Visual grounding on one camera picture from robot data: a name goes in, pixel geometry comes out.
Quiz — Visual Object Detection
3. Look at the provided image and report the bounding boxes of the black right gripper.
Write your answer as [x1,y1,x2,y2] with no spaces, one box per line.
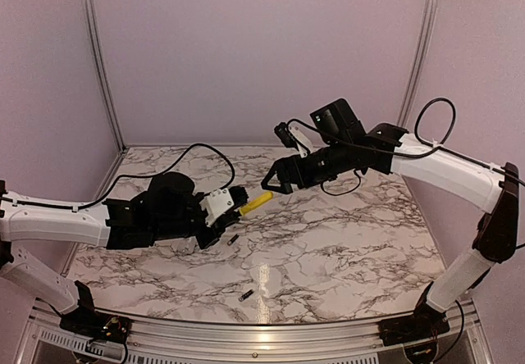
[261,139,355,194]

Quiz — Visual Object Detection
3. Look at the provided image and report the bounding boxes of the black AAA battery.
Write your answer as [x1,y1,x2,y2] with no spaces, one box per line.
[227,234,239,246]
[239,289,253,302]

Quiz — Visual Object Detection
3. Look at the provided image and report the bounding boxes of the yellow screwdriver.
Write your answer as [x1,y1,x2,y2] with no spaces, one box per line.
[239,191,273,216]

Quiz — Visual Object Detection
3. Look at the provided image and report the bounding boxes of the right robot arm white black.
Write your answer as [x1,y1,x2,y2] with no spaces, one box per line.
[261,98,523,346]

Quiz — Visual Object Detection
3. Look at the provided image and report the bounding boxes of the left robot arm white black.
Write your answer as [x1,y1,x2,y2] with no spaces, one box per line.
[1,172,249,343]

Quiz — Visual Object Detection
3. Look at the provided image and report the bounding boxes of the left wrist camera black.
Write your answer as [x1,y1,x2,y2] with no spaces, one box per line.
[228,185,249,208]

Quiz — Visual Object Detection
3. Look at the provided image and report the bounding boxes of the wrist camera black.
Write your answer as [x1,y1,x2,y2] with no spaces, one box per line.
[228,185,249,208]
[274,122,297,148]

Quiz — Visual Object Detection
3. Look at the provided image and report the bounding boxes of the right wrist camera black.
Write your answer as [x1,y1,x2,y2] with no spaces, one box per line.
[274,122,297,148]

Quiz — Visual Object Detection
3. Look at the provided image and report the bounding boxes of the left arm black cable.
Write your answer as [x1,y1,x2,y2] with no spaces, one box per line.
[0,143,237,213]

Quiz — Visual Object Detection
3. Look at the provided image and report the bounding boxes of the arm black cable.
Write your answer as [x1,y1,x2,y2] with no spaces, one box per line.
[0,143,237,213]
[413,97,457,150]

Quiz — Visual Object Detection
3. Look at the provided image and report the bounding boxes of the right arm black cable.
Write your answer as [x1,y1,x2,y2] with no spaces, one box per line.
[413,97,457,150]

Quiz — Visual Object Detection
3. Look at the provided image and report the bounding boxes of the left aluminium frame post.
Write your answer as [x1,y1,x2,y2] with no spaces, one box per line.
[82,0,126,153]

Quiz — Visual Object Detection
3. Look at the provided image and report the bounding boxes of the aluminium frame post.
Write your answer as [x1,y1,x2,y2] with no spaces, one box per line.
[82,0,126,153]
[397,0,439,126]

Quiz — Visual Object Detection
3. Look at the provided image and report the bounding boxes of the front aluminium rail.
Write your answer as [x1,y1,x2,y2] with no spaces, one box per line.
[24,298,493,364]

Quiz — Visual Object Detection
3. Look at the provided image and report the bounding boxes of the right aluminium frame post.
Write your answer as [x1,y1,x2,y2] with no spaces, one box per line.
[397,0,439,126]

